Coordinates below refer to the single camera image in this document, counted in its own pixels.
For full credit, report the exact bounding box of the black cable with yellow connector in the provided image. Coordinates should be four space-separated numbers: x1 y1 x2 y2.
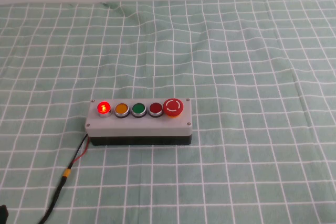
38 166 71 224

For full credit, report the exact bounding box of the red indicator lamp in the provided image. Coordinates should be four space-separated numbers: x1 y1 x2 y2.
97 101 112 118

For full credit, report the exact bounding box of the green checked tablecloth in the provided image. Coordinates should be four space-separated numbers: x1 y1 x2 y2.
0 0 336 224

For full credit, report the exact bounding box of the grey and black button box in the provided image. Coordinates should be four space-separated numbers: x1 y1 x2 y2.
85 98 193 147

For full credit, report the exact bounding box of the thin red wire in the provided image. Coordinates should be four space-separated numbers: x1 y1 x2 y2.
71 135 89 166

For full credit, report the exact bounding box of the green push button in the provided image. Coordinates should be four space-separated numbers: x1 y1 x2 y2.
131 102 147 118

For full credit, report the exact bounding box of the thin black wire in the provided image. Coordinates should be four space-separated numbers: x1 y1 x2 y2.
67 133 89 169

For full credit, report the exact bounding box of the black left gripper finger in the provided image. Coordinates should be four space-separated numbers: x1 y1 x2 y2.
0 204 9 224

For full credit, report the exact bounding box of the yellow push button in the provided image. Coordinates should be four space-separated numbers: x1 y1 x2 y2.
113 103 130 118

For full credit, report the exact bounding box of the dark red push button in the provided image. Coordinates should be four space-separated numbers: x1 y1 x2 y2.
148 102 164 118

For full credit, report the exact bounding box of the red emergency stop mushroom button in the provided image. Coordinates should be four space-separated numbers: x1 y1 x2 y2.
162 98 184 118

